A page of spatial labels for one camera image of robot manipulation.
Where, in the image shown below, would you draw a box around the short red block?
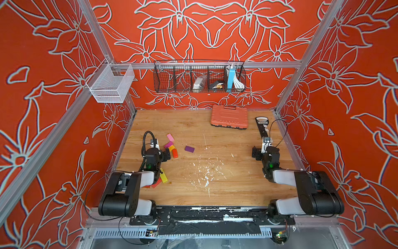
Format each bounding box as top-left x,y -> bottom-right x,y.
172,148 -> 178,158

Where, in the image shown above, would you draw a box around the purple block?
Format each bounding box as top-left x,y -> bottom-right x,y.
184,146 -> 195,153

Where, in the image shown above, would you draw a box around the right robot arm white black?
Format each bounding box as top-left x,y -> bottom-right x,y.
252,146 -> 345,217

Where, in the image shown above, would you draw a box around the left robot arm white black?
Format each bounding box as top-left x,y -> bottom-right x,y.
98,147 -> 171,221

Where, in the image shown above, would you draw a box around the magenta block near back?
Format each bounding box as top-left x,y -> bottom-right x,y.
164,141 -> 174,148

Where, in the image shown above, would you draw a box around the yellow long block front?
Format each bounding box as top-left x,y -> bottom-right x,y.
160,168 -> 169,183

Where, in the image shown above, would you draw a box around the red long block front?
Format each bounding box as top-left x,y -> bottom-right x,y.
151,178 -> 163,188

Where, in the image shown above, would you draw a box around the pink block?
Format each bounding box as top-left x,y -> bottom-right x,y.
166,133 -> 175,142

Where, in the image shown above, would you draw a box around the black strip tool with white end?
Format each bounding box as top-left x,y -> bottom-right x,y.
255,117 -> 270,144

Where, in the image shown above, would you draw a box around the red plastic tool case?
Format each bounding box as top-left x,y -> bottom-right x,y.
210,105 -> 248,130

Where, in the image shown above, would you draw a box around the silver bag in basket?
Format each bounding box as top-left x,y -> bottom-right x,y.
192,75 -> 207,93

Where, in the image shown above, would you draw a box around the black box in basket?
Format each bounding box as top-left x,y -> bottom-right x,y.
209,81 -> 224,91

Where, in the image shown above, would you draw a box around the light blue box in basket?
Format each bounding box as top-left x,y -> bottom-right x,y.
226,68 -> 236,92

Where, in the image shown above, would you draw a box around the white cables in basket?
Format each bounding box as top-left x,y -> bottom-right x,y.
233,72 -> 246,91

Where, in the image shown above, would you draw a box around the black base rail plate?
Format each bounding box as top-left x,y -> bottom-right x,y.
129,206 -> 295,237

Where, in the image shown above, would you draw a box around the white wire basket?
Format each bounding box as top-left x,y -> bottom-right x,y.
88,64 -> 135,103

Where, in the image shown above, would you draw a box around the black wire wall basket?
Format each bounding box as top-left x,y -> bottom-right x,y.
153,60 -> 247,93

